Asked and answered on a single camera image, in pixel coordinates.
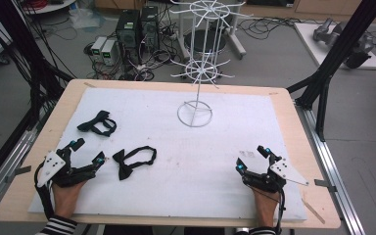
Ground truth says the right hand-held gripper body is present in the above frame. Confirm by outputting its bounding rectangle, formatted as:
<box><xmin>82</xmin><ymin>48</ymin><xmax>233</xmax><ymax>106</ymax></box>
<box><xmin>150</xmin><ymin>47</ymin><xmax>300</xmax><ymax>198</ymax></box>
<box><xmin>241</xmin><ymin>153</ymin><xmax>309</xmax><ymax>194</ymax></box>

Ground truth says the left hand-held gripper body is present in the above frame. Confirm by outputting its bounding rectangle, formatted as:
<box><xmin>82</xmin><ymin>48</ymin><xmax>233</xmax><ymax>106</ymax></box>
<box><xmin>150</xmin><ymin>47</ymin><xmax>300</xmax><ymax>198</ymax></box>
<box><xmin>37</xmin><ymin>146</ymin><xmax>98</xmax><ymax>189</ymax></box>

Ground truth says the white foam mat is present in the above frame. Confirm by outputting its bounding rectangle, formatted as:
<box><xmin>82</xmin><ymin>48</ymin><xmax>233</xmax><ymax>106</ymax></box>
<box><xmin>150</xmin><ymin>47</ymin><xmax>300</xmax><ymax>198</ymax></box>
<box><xmin>27</xmin><ymin>87</ymin><xmax>308</xmax><ymax>223</ymax></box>

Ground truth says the clear plastic bag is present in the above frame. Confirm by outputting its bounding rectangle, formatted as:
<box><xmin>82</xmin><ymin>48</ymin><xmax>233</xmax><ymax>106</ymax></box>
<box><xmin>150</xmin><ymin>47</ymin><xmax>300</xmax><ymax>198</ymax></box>
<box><xmin>68</xmin><ymin>7</ymin><xmax>107</xmax><ymax>31</ymax></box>

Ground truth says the grey robot part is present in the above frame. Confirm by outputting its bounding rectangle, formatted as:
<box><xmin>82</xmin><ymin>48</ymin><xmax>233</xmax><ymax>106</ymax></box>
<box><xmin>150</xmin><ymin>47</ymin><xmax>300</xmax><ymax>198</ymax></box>
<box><xmin>312</xmin><ymin>17</ymin><xmax>375</xmax><ymax>70</ymax></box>

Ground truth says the aluminium rail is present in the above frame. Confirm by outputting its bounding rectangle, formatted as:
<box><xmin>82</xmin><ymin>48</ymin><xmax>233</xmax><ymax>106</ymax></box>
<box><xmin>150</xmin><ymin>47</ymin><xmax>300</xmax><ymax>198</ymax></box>
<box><xmin>294</xmin><ymin>99</ymin><xmax>367</xmax><ymax>235</ymax></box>
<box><xmin>0</xmin><ymin>109</ymin><xmax>55</xmax><ymax>218</ymax></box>

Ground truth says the person's right hand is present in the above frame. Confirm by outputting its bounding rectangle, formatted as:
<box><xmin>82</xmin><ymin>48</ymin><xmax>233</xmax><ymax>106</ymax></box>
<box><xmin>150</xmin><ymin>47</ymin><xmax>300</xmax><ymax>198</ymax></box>
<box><xmin>252</xmin><ymin>187</ymin><xmax>281</xmax><ymax>229</ymax></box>

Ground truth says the round white table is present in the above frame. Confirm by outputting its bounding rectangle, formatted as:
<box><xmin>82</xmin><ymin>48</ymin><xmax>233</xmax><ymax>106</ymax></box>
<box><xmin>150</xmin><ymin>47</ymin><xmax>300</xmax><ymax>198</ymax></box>
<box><xmin>22</xmin><ymin>0</ymin><xmax>78</xmax><ymax>15</ymax></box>

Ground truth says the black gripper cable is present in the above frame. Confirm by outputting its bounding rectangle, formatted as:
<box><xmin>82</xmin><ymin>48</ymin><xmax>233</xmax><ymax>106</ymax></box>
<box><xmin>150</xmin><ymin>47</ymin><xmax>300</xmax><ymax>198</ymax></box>
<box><xmin>273</xmin><ymin>188</ymin><xmax>287</xmax><ymax>235</ymax></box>
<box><xmin>33</xmin><ymin>161</ymin><xmax>56</xmax><ymax>220</ymax></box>

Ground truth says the grey metal clamp bracket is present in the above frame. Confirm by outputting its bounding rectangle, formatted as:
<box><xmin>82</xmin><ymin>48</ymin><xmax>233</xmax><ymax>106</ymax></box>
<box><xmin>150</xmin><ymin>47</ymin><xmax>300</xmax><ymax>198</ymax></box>
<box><xmin>313</xmin><ymin>178</ymin><xmax>338</xmax><ymax>193</ymax></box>
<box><xmin>4</xmin><ymin>164</ymin><xmax>33</xmax><ymax>184</ymax></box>

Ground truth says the black round stool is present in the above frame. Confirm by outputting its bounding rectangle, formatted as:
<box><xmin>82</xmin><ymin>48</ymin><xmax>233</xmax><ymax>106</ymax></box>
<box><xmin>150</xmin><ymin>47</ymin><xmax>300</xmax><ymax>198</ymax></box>
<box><xmin>183</xmin><ymin>28</ymin><xmax>227</xmax><ymax>54</ymax></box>

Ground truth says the grey power supply unit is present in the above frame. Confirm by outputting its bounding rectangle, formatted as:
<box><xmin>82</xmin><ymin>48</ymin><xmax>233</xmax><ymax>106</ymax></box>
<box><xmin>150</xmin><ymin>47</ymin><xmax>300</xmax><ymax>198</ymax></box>
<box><xmin>100</xmin><ymin>38</ymin><xmax>118</xmax><ymax>67</ymax></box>
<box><xmin>90</xmin><ymin>35</ymin><xmax>108</xmax><ymax>63</ymax></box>

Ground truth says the thin wooden stick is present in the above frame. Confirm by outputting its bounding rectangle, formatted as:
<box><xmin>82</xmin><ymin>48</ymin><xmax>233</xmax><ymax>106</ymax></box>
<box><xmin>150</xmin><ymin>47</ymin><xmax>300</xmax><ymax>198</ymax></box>
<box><xmin>301</xmin><ymin>197</ymin><xmax>326</xmax><ymax>225</ymax></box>

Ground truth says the tangle of black floor cables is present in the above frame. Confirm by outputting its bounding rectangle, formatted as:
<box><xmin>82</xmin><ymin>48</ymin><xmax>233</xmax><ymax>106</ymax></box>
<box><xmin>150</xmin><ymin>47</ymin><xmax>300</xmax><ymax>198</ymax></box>
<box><xmin>82</xmin><ymin>28</ymin><xmax>181</xmax><ymax>82</ymax></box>
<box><xmin>238</xmin><ymin>16</ymin><xmax>376</xmax><ymax>60</ymax></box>

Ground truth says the white board on floor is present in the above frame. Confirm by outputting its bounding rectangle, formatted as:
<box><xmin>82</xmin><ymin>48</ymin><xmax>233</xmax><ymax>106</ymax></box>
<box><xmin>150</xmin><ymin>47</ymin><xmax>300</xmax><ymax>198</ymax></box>
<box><xmin>293</xmin><ymin>22</ymin><xmax>376</xmax><ymax>71</ymax></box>

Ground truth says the white wire display rack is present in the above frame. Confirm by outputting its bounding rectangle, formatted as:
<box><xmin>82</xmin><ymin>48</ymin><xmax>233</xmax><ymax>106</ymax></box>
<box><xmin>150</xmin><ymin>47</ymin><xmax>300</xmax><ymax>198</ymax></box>
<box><xmin>168</xmin><ymin>0</ymin><xmax>255</xmax><ymax>128</ymax></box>

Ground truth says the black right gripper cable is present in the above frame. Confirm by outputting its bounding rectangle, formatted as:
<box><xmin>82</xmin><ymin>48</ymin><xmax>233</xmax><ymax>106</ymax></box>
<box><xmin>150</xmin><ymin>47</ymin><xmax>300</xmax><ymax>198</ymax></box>
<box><xmin>273</xmin><ymin>188</ymin><xmax>287</xmax><ymax>235</ymax></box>

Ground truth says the black bow tie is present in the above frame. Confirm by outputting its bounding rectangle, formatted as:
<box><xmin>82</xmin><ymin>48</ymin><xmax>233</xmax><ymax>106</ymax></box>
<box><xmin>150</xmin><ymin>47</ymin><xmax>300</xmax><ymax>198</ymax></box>
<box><xmin>112</xmin><ymin>145</ymin><xmax>158</xmax><ymax>181</ymax></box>
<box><xmin>76</xmin><ymin>110</ymin><xmax>118</xmax><ymax>138</ymax></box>

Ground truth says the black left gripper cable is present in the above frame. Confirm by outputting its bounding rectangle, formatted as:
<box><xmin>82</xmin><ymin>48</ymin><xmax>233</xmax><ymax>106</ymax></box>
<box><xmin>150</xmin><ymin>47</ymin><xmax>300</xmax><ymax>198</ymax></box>
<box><xmin>33</xmin><ymin>161</ymin><xmax>56</xmax><ymax>220</ymax></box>

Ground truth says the white stand with wheels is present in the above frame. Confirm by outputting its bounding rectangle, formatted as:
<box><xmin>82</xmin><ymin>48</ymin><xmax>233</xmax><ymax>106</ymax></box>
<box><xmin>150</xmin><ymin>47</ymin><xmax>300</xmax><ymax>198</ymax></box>
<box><xmin>175</xmin><ymin>0</ymin><xmax>248</xmax><ymax>61</ymax></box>

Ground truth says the black computer tower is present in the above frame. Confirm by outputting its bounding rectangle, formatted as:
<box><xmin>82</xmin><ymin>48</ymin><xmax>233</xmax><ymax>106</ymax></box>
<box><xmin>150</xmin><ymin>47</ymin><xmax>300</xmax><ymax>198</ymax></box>
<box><xmin>140</xmin><ymin>5</ymin><xmax>161</xmax><ymax>51</ymax></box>
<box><xmin>115</xmin><ymin>9</ymin><xmax>142</xmax><ymax>52</ymax></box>

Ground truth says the person's left hand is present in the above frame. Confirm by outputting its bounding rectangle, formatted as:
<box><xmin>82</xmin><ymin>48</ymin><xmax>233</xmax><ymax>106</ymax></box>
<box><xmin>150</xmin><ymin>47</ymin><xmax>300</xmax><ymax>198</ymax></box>
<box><xmin>52</xmin><ymin>181</ymin><xmax>87</xmax><ymax>218</ymax></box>

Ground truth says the black metal frame post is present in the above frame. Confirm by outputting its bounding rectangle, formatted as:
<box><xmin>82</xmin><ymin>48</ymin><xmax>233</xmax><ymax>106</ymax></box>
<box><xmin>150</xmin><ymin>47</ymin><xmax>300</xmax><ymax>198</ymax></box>
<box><xmin>286</xmin><ymin>0</ymin><xmax>376</xmax><ymax>142</ymax></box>
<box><xmin>0</xmin><ymin>0</ymin><xmax>74</xmax><ymax>131</ymax></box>

